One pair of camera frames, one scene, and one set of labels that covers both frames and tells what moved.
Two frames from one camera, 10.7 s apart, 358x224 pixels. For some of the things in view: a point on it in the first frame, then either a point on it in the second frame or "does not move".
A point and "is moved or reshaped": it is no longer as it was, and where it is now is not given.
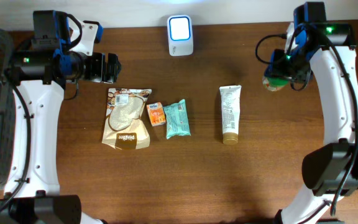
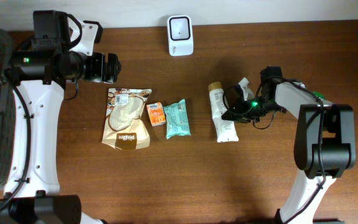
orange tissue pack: [156, 114] does not move
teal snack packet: [177, 122] does not move
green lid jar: [275, 84] is moved or reshaped
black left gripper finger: [113, 68] does not move
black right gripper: [277, 70] to [243, 114]
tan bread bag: [126, 127] does not move
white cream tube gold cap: [230, 96] is moved or reshaped
